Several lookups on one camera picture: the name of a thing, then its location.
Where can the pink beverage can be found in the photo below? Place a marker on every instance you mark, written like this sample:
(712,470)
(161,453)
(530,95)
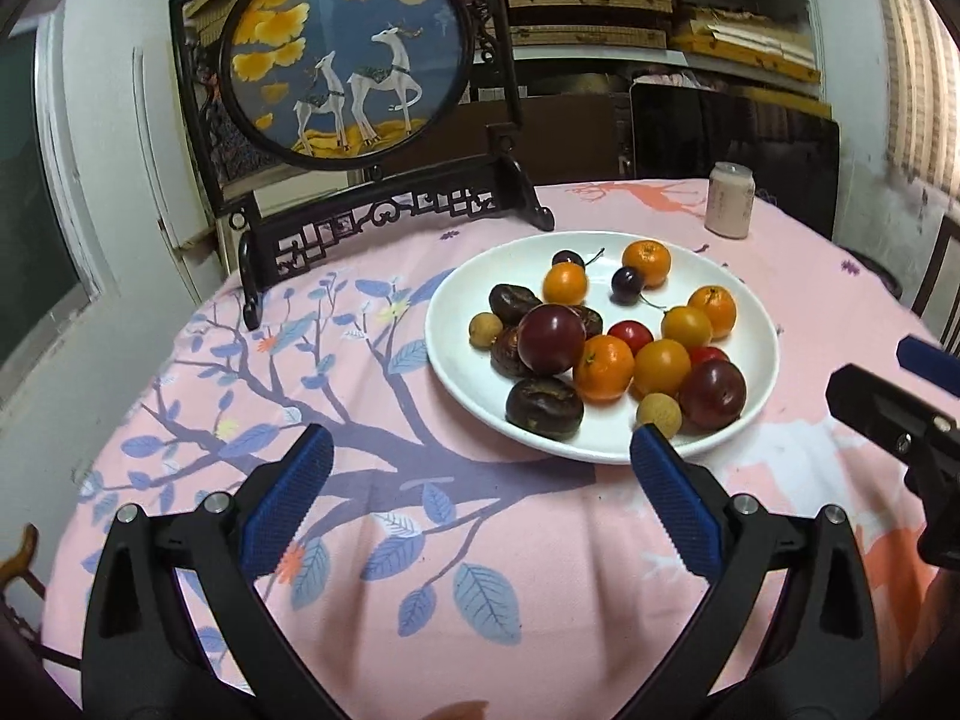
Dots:
(731,195)

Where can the round deer embroidery screen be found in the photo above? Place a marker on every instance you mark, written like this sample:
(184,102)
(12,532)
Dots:
(342,86)

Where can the mandarin orange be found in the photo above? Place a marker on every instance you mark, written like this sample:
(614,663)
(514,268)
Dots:
(651,259)
(719,306)
(605,370)

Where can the dark cherry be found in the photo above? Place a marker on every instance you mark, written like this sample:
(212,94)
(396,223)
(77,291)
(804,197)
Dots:
(571,257)
(627,286)

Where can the person's left hand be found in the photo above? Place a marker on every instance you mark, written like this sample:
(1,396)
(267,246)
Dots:
(465,710)

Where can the small red tomato upper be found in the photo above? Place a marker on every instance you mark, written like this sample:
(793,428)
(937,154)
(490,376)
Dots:
(634,334)

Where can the dark water chestnut top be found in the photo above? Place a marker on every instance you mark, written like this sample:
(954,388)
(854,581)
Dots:
(511,303)

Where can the yellow longan fruit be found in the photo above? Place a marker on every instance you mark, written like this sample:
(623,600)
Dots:
(661,411)

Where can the dark cherry left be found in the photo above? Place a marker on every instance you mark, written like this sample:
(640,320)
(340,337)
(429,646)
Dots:
(571,257)

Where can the dark water chestnut bottom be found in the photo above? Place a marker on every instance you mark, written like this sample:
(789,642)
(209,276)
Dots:
(545,407)

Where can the orange cherry tomato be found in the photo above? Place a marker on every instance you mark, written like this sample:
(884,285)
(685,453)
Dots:
(660,368)

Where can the small orange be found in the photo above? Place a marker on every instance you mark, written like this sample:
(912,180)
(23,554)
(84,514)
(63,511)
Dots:
(565,283)

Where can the red cherry tomato lower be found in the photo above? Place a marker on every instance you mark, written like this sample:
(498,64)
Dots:
(702,354)

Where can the wooden shelf with boxes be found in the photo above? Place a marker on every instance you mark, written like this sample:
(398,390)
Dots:
(762,48)

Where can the yellow plum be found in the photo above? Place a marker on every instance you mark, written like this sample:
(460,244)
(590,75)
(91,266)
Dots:
(688,326)

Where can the dark red plum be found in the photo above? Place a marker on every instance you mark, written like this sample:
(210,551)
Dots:
(713,395)
(550,339)

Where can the dark water chestnut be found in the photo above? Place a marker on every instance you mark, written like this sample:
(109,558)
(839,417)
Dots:
(505,357)
(592,321)
(545,407)
(511,303)

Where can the pink printed tablecloth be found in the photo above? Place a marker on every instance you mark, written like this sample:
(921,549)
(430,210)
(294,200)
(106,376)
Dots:
(443,562)

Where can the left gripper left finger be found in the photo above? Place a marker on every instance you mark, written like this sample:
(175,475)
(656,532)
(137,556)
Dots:
(275,499)

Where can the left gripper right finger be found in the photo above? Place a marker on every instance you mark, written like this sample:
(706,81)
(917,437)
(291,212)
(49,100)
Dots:
(687,499)

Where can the white framed window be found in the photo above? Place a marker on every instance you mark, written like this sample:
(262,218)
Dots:
(53,267)

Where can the black chair back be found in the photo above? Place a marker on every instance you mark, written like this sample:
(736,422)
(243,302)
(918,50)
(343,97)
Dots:
(682,133)

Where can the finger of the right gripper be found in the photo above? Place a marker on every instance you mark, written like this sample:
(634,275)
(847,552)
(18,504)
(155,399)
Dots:
(932,364)
(876,409)

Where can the dark cherry right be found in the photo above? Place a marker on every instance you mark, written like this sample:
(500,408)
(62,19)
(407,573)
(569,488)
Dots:
(627,286)

